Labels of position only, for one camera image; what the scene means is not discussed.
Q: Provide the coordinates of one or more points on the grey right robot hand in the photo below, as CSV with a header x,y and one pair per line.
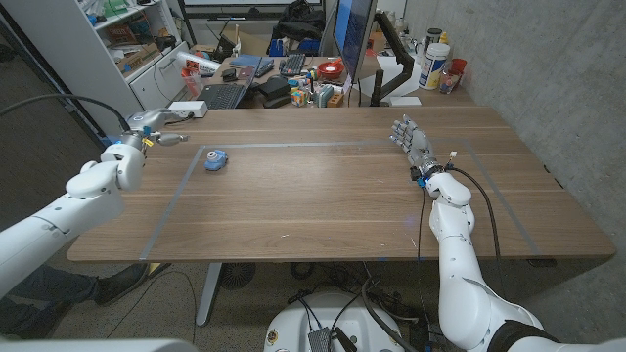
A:
x,y
415,144

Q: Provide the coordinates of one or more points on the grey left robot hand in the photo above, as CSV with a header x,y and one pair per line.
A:
x,y
149,119

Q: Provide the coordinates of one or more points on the blue toy camera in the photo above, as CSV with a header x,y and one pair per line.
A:
x,y
215,160

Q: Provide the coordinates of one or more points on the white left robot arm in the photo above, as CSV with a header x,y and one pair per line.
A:
x,y
54,225

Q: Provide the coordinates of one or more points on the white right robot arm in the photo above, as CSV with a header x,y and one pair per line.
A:
x,y
460,293

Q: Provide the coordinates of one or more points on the white power strip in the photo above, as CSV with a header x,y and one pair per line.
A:
x,y
188,108

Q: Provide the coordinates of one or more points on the flat white box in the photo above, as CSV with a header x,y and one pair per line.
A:
x,y
405,101

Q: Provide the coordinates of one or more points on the brown cardboard box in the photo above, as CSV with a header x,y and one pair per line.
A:
x,y
139,57

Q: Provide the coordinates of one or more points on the white roll with orange label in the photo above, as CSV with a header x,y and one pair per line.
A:
x,y
198,63

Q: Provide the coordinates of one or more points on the dark open laptop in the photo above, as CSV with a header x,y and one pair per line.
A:
x,y
222,95

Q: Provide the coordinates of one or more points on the red-lidded jar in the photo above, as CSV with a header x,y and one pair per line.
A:
x,y
452,75

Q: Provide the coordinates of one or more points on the white wipes canister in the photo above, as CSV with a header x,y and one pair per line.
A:
x,y
433,66

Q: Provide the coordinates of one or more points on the orange brick block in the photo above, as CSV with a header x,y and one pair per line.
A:
x,y
335,101

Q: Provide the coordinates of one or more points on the white shelf cabinet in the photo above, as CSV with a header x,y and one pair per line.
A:
x,y
73,63

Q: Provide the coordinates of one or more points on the yellow bottle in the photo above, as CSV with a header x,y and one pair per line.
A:
x,y
443,38

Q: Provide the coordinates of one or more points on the red bowl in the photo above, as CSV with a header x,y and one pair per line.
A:
x,y
330,69

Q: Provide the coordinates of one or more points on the blue notebook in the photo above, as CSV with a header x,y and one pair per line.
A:
x,y
249,61

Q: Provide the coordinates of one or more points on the colourful puzzle cube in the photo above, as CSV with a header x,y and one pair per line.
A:
x,y
299,98

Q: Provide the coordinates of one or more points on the black box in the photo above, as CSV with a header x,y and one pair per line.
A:
x,y
274,88

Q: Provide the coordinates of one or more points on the black computer monitor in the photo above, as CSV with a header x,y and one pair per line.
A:
x,y
353,29

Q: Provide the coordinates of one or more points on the black keyboard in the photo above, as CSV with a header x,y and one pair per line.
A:
x,y
292,64

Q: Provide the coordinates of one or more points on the black shoe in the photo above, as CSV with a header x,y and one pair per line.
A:
x,y
122,283

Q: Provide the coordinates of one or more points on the black backpack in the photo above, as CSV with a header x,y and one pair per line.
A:
x,y
298,19

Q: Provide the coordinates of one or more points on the grey table leg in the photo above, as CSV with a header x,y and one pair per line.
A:
x,y
209,293

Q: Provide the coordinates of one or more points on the white robot torso base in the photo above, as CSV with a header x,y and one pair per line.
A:
x,y
337,318

